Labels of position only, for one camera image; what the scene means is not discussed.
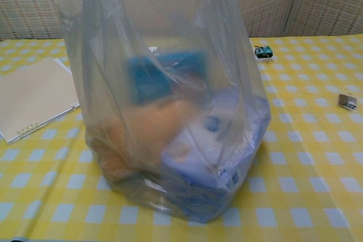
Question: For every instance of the clear plastic bag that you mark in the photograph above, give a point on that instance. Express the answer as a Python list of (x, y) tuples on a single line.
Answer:
[(93, 55)]

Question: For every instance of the white blue carton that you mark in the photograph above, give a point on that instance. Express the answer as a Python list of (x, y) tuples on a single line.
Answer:
[(215, 151)]

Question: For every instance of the small green packet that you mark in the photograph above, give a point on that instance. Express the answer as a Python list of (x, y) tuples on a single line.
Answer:
[(264, 51)]

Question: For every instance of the blue box in bag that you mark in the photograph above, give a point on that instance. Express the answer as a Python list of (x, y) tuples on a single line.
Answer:
[(150, 80)]

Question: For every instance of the beige paper stack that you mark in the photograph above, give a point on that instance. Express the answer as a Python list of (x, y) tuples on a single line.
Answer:
[(61, 62)]

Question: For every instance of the yellow checkered tablecloth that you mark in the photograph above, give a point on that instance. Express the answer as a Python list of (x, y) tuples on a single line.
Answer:
[(312, 154)]

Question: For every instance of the orange item in bag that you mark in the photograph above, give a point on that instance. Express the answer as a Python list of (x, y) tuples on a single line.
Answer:
[(136, 140)]

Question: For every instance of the beige cardboard folder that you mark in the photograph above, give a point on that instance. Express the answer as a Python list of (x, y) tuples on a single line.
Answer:
[(31, 94)]

